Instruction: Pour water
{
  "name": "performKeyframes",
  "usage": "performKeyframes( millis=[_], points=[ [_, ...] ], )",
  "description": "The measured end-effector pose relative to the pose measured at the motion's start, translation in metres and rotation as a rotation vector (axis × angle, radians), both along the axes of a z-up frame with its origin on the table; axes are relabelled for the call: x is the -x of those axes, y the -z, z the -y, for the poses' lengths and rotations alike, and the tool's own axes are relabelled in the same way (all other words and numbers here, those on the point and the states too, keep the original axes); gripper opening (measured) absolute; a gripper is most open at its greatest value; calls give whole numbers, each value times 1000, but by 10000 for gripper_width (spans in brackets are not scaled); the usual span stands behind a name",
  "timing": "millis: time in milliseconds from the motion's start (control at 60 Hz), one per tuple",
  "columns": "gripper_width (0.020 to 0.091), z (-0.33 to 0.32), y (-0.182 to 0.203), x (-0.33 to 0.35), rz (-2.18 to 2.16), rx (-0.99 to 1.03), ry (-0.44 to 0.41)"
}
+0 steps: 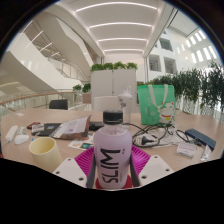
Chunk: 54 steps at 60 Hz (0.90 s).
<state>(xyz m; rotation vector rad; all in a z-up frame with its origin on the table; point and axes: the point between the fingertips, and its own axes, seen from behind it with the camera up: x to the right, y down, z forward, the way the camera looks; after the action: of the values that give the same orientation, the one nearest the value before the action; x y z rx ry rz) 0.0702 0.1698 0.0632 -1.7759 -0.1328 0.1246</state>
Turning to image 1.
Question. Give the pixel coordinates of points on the white chair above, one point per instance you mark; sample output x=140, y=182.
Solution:
x=106, y=104

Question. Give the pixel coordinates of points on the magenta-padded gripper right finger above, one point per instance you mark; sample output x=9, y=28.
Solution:
x=140, y=159

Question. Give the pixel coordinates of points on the green tote bag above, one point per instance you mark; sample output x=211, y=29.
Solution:
x=155, y=103

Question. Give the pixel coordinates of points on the black chair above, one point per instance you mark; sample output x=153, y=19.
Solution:
x=58, y=104

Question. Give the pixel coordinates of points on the white cabinet topped with plants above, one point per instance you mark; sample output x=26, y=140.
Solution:
x=111, y=85

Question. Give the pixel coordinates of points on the black flat device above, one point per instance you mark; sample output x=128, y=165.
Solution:
x=50, y=128

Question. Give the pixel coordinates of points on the pale yellow mug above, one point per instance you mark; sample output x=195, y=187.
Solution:
x=45, y=153

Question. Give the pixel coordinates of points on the small potted plant planter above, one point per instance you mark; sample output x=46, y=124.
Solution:
x=86, y=88

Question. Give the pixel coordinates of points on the dark red phone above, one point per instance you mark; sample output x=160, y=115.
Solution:
x=33, y=125

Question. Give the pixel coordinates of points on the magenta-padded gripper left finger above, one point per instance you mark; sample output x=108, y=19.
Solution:
x=84, y=160

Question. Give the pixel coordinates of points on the pink drink bottle black cap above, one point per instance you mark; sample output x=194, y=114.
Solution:
x=112, y=146

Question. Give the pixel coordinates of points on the small white block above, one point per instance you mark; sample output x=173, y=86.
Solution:
x=21, y=130

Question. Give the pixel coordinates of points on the ceiling light strips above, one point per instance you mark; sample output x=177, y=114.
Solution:
x=121, y=25

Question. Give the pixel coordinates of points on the row of green hedge plants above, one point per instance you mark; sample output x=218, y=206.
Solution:
x=203, y=85

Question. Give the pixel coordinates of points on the black wallet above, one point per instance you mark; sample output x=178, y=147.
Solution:
x=96, y=126

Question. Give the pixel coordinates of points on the colourful sticker card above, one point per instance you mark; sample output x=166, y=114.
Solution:
x=80, y=144

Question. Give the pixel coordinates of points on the white packet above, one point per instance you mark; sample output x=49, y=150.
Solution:
x=186, y=150
x=206, y=154

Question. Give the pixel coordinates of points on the wood-topped glass railing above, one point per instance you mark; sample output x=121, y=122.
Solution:
x=26, y=100

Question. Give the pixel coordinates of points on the white power strip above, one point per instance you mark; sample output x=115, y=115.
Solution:
x=11, y=134

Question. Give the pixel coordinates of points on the white paper slip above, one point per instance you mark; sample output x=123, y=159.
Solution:
x=20, y=114

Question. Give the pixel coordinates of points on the white computer mouse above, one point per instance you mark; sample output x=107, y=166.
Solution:
x=21, y=139

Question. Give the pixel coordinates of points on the clear shaker bottle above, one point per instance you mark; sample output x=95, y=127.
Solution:
x=125, y=103

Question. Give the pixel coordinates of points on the dark blue flat notebook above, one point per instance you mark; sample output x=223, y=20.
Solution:
x=201, y=138

